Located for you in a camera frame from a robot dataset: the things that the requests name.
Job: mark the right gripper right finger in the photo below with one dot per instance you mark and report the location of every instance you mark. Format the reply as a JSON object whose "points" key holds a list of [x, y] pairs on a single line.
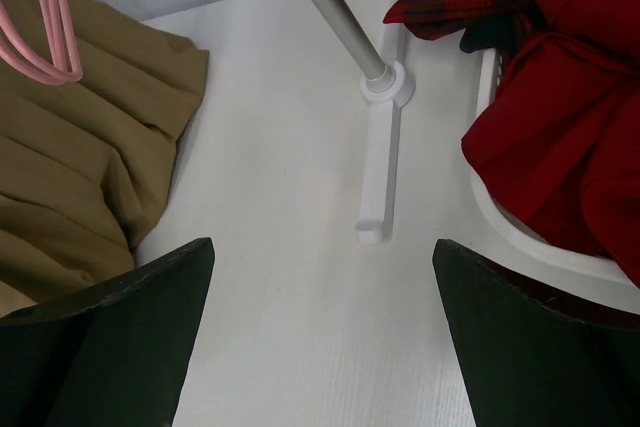
{"points": [[531, 354]]}

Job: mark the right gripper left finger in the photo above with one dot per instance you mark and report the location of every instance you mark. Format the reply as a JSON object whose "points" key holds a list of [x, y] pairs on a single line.
{"points": [[114, 354]]}

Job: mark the tan pleated skirt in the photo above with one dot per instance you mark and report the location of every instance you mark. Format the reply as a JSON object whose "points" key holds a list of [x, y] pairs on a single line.
{"points": [[86, 167]]}

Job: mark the pink wire hanger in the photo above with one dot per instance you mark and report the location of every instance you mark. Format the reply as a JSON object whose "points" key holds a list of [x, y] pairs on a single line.
{"points": [[64, 65]]}

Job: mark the white laundry basket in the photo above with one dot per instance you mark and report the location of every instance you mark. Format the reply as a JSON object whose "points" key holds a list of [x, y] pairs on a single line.
{"points": [[506, 226]]}

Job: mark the silver clothes rack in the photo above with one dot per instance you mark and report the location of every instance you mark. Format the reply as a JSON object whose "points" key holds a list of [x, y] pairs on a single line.
{"points": [[386, 86]]}

